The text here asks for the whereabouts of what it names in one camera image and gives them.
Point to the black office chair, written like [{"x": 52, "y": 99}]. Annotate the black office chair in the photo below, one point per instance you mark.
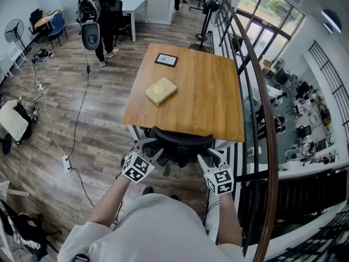
[{"x": 180, "y": 146}]

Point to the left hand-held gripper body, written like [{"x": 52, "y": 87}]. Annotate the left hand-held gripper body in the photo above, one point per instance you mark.
[{"x": 135, "y": 167}]

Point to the white cushion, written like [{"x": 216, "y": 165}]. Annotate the white cushion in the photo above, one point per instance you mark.
[{"x": 12, "y": 120}]

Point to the white power strip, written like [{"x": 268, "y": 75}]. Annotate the white power strip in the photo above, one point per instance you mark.
[{"x": 66, "y": 163}]

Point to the person's white shirt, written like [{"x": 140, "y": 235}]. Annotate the person's white shirt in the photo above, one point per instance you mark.
[{"x": 152, "y": 233}]

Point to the pile of shoes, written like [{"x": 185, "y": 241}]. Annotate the pile of shoes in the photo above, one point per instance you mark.
[{"x": 43, "y": 54}]

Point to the person's shoe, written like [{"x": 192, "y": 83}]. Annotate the person's shoe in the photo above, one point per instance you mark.
[
  {"x": 148, "y": 190},
  {"x": 174, "y": 197}
]

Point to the white rack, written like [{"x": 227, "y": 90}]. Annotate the white rack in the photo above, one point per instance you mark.
[{"x": 12, "y": 59}]

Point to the person's right forearm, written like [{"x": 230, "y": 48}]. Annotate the person's right forearm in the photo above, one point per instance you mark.
[{"x": 230, "y": 217}]

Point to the wooden handrail railing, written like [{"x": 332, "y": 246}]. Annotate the wooden handrail railing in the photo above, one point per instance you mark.
[{"x": 268, "y": 124}]

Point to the round wooden table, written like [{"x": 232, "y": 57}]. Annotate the round wooden table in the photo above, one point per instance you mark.
[{"x": 46, "y": 19}]

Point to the person's left forearm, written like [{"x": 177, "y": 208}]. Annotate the person's left forearm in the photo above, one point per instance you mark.
[{"x": 109, "y": 203}]

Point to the black standing fan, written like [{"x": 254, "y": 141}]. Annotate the black standing fan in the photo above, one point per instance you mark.
[
  {"x": 13, "y": 31},
  {"x": 218, "y": 8}
]

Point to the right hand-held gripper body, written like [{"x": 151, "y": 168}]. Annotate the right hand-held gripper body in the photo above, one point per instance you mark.
[{"x": 220, "y": 181}]

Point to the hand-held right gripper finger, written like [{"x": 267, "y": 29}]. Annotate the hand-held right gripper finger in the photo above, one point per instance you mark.
[
  {"x": 219, "y": 157},
  {"x": 204, "y": 162}
]

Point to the person's right shoe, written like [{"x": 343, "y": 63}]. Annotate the person's right shoe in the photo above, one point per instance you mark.
[{"x": 174, "y": 197}]

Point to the black bag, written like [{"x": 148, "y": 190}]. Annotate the black bag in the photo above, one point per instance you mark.
[{"x": 26, "y": 236}]

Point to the person's left shoe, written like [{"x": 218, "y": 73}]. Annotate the person's left shoe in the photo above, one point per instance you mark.
[{"x": 148, "y": 190}]

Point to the blue chair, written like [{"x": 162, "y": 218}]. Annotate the blue chair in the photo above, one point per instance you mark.
[{"x": 57, "y": 23}]

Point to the yellow book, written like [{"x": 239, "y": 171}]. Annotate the yellow book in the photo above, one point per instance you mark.
[{"x": 161, "y": 90}]

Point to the wooden desk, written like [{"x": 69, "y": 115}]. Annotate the wooden desk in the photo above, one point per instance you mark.
[{"x": 201, "y": 97}]

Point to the grey oval seat shell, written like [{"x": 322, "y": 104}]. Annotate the grey oval seat shell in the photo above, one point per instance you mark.
[{"x": 90, "y": 36}]

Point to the black framed tablet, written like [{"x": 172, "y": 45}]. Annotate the black framed tablet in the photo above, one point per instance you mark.
[{"x": 166, "y": 60}]

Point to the white desk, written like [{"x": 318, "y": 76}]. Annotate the white desk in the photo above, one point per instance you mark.
[{"x": 136, "y": 5}]

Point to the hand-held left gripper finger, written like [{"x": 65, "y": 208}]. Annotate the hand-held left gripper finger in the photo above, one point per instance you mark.
[
  {"x": 141, "y": 144},
  {"x": 157, "y": 156}
]

